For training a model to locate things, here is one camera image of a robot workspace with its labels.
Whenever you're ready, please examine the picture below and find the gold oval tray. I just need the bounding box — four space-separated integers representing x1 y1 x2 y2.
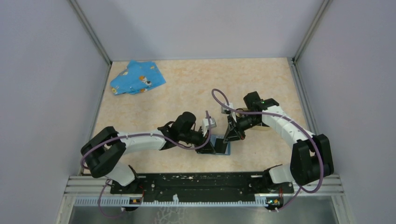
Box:
236 107 270 131

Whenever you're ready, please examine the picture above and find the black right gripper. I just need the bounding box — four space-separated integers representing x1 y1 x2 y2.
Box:
223 112 261 143

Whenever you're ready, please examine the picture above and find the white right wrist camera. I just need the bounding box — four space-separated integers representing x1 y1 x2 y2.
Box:
221 103 237 122

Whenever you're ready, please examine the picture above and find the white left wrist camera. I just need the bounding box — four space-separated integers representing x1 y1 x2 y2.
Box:
201 117 217 136

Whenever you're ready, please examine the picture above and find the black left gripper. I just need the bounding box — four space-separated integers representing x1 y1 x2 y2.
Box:
179 126 216 154

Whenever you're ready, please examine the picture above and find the blue patterned cloth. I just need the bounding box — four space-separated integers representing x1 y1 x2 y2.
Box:
110 60 166 95

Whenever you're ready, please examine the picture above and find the left aluminium corner post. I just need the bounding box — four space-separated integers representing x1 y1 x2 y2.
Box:
67 0 112 66

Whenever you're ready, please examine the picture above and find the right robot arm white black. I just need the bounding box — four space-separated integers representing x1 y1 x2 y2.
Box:
224 91 334 192

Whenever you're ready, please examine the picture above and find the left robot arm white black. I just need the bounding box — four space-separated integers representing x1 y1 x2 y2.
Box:
80 112 216 193

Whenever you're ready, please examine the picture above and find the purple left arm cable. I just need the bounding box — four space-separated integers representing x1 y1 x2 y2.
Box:
81 111 212 218

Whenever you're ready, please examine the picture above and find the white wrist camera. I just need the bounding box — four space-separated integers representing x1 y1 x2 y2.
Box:
201 117 217 136
221 103 237 122

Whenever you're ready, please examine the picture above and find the white cable duct strip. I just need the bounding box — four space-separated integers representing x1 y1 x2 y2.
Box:
74 195 269 207

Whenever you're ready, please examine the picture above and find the aluminium corner post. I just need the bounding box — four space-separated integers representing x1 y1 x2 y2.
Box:
67 0 112 66
293 0 333 64

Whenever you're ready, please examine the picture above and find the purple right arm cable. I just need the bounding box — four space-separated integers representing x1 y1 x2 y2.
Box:
211 89 325 212

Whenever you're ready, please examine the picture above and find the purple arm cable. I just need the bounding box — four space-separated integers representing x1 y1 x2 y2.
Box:
211 89 325 212
81 111 212 218

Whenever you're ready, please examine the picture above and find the aluminium frame rail front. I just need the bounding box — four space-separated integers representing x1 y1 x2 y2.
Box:
64 172 344 207

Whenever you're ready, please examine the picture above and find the black credit card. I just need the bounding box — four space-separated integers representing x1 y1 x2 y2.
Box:
214 138 228 154

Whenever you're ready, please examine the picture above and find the right aluminium corner post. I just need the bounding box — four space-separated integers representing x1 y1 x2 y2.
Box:
293 0 333 64

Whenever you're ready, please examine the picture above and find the blue card holder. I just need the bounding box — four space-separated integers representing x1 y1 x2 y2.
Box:
211 135 231 155

